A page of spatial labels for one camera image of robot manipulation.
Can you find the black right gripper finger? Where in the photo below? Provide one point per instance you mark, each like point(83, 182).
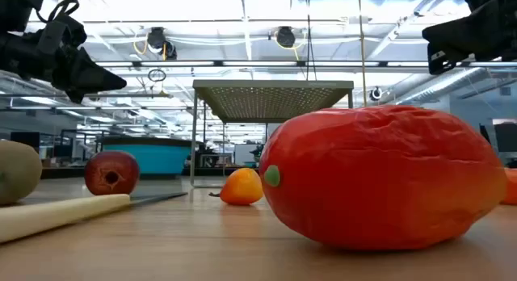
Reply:
point(464, 30)
point(442, 63)

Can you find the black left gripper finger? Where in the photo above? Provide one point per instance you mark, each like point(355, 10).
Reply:
point(97, 77)
point(76, 96)

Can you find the dark red pomegranate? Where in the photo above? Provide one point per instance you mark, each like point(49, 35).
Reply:
point(111, 172)

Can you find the brown green kiwi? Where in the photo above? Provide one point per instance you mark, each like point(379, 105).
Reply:
point(18, 172)

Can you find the red orange mango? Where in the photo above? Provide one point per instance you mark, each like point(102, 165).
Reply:
point(379, 180)

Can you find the black ceiling-mounted device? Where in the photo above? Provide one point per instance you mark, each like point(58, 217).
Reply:
point(157, 39)
point(285, 36)

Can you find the teal bowl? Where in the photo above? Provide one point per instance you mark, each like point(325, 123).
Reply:
point(149, 158)

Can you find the black monitor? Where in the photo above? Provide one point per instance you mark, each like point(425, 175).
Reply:
point(507, 135)

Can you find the green perforated metal riser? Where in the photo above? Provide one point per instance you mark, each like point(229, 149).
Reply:
point(270, 99)

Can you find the silver ventilation duct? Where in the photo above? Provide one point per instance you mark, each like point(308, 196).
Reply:
point(440, 86)

